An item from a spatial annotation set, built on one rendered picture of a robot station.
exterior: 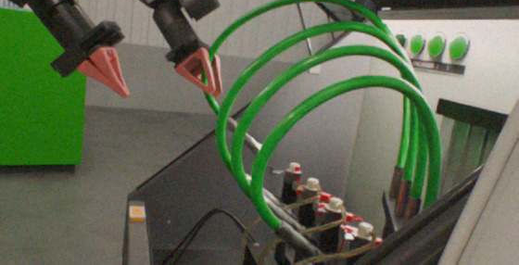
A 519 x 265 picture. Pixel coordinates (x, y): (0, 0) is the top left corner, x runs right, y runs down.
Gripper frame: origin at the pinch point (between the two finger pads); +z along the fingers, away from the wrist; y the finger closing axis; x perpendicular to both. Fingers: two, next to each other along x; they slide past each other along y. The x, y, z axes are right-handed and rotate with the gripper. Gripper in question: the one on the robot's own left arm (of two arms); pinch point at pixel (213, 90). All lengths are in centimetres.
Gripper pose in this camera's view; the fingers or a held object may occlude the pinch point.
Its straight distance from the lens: 84.2
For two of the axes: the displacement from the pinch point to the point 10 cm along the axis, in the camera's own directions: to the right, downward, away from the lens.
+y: 3.9, 0.9, 9.2
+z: 5.0, 8.1, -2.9
